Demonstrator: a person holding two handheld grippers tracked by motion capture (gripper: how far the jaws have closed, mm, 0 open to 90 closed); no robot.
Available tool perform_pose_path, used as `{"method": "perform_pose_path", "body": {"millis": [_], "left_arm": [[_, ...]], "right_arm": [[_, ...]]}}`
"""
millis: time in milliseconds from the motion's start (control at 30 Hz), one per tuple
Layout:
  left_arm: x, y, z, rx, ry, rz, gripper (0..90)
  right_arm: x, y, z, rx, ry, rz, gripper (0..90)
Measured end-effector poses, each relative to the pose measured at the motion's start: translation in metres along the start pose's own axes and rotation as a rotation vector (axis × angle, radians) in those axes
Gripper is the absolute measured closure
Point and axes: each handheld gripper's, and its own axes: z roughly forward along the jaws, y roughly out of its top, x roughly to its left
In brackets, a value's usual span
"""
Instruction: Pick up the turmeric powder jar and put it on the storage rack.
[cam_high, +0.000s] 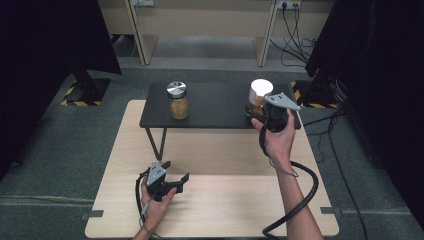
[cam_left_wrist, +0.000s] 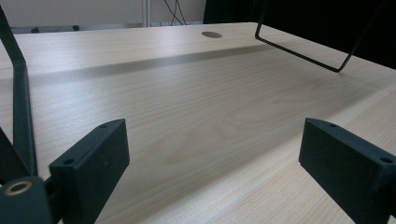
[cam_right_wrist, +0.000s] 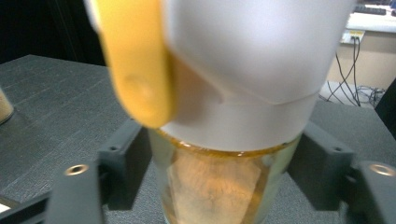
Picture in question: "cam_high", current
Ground light wooden desk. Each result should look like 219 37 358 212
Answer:
98 0 334 68

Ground person's left hand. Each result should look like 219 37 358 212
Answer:
139 179 178 234

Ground person's right hand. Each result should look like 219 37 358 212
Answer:
251 109 298 170

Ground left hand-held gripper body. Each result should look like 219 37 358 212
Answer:
145 161 184 203

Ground small black shelf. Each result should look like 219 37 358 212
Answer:
139 82 302 162

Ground right hand-held gripper cable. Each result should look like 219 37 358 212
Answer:
258 124 320 240

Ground left hand-held gripper cable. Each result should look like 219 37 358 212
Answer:
134 168 152 229

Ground black cables under desk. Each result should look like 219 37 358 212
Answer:
269 5 318 68

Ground black floor cables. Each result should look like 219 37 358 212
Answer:
301 106 369 240

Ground black curtain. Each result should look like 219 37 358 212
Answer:
304 0 424 231
0 0 123 181

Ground white wall socket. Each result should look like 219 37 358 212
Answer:
278 0 303 10

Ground glass jar with silver lid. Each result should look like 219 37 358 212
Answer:
166 80 191 120

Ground black stand with striped base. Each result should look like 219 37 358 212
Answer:
290 68 343 109
60 68 113 107

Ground white paper cup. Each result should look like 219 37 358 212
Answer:
248 78 275 115

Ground hand-held gripper cable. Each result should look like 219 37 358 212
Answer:
134 168 152 229
258 124 320 240

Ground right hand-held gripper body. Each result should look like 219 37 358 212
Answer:
261 92 301 134

